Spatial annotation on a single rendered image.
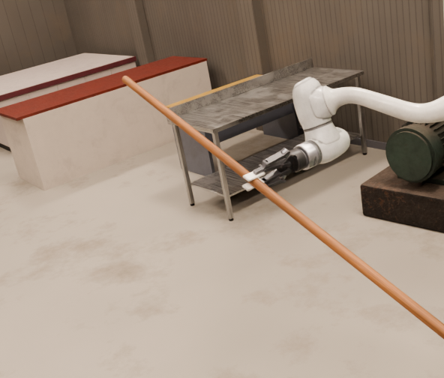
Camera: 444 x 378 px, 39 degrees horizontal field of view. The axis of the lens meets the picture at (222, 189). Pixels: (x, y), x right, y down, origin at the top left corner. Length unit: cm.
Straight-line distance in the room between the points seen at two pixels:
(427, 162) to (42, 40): 866
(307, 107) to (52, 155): 561
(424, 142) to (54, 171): 436
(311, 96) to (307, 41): 502
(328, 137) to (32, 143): 556
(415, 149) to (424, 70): 147
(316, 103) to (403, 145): 284
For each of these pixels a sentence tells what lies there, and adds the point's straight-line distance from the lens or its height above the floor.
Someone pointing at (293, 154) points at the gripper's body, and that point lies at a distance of 207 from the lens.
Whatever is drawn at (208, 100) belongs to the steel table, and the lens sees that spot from 606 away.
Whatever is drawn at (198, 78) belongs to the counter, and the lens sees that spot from 836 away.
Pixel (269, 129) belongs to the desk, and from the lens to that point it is 770.
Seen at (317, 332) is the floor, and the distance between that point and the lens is 401.
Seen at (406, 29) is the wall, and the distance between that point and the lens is 623.
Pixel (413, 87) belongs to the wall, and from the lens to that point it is 632.
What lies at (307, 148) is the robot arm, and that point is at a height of 164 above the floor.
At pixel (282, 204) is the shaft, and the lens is 191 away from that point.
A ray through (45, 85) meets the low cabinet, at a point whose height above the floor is 82.
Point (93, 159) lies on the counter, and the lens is 772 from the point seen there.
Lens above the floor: 233
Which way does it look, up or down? 22 degrees down
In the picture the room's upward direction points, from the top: 11 degrees counter-clockwise
